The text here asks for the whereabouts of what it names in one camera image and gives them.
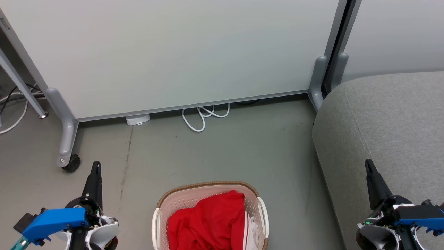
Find white power adapter box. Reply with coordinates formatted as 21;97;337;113
126;114;151;126

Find beige plastic laundry basket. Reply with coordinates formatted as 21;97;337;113
152;181;269;250

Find grey fabric sofa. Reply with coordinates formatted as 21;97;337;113
311;71;444;250

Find black caster wheel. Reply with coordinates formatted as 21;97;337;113
62;155;81;173

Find white cable under table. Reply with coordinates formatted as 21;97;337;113
0;94;30;134

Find looped white floor cable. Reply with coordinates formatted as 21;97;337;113
182;103;230;133

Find white partition panel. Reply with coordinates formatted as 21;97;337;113
342;0;444;83

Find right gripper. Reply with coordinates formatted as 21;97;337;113
357;159;425;250

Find grey partition leg with caster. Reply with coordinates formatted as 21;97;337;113
45;87;81;173

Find grey metal table leg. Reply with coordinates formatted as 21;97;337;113
0;47;48;119

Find large white partition board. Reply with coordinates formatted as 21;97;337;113
0;0;347;123

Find black cables under table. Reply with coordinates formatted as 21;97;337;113
0;83;45;116

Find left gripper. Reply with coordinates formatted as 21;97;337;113
52;161;119;250

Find red and white garment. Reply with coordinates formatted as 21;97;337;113
167;190;259;250

